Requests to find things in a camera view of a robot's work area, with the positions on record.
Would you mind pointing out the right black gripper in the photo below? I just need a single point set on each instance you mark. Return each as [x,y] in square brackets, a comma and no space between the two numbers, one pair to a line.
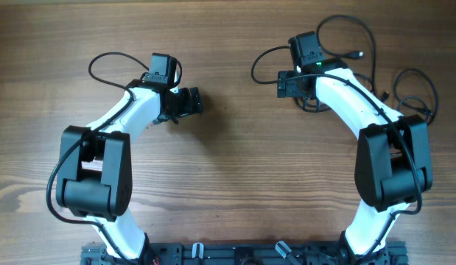
[283,84]

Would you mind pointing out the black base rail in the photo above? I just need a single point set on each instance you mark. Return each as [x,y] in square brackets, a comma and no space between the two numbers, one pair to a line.
[316,252]

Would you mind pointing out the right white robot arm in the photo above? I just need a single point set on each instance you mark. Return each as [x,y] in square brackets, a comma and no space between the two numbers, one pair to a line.
[393,163]

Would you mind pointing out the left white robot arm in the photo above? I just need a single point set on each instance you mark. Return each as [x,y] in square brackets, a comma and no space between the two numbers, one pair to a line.
[92,181]

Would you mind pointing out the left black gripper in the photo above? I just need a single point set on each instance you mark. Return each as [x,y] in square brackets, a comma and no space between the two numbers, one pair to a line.
[193,100]

